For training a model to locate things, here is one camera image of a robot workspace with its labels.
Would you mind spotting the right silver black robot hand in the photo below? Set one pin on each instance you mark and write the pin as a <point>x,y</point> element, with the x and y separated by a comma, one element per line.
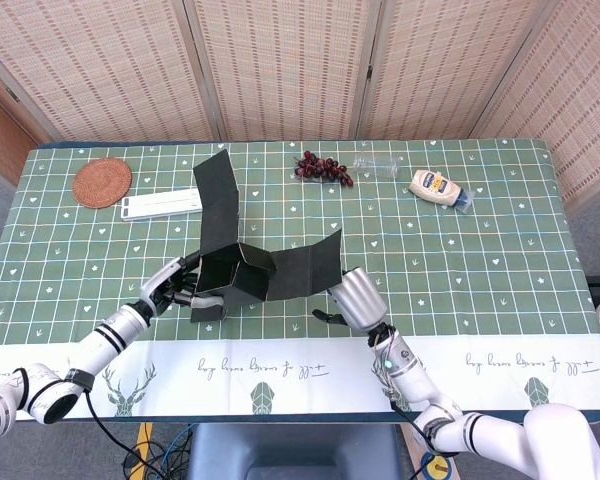
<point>362,300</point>

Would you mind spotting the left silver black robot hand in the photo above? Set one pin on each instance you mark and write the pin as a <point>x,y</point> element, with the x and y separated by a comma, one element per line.
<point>162,277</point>

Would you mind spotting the black foldable cardboard box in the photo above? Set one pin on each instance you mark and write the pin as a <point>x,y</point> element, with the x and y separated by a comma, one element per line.
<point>220,225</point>

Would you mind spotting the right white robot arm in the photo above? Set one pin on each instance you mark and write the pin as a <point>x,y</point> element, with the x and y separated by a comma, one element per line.
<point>480,432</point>

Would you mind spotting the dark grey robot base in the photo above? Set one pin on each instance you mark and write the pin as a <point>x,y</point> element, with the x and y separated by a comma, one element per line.
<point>290,450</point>

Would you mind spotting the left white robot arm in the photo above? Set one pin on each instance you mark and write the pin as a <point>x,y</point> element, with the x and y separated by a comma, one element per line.
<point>105,340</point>

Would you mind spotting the white folding laptop stand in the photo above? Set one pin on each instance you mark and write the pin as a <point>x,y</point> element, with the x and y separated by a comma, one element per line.
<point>160,205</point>

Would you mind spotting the green checked deer tablecloth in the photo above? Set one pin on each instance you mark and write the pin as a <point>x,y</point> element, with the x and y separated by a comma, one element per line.
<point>455,260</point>

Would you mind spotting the round woven rattan coaster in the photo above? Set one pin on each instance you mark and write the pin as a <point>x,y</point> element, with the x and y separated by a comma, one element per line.
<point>102,182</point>

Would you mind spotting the clear plastic cup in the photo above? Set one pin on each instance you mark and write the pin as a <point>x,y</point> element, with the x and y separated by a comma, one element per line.
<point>377,167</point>

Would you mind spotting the mayonnaise squeeze bottle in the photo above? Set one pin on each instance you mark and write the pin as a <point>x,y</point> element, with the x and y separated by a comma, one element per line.
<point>435,187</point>

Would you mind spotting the bunch of dark red grapes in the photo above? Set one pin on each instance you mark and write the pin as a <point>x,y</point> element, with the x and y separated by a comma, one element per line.
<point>320,167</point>

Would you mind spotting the wooden board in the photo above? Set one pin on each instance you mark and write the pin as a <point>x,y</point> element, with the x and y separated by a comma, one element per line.
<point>410,445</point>

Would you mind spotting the yellow and blue disc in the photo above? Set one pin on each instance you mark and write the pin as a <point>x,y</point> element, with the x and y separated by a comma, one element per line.
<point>437,470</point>

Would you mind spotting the woven bamboo screen panel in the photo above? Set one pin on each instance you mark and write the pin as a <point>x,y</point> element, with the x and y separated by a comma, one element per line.
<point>450,65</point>
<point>105,70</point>
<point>580,110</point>
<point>285,65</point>

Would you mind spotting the brown wooden door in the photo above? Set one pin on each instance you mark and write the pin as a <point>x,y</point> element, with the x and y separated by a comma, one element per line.
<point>0,135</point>

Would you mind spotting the black screen hinge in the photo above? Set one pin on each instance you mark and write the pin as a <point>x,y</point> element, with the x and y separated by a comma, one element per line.
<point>369,72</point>

